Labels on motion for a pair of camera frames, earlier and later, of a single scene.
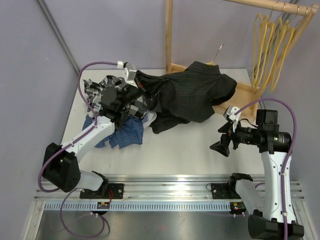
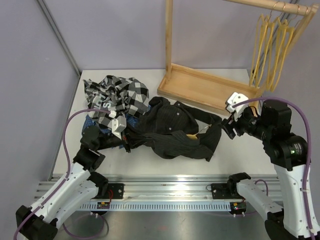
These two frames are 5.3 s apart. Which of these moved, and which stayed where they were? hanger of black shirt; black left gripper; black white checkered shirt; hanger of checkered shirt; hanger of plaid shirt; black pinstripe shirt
Moved: hanger of plaid shirt; hanger of black shirt; black left gripper; black pinstripe shirt
Stayed: black white checkered shirt; hanger of checkered shirt
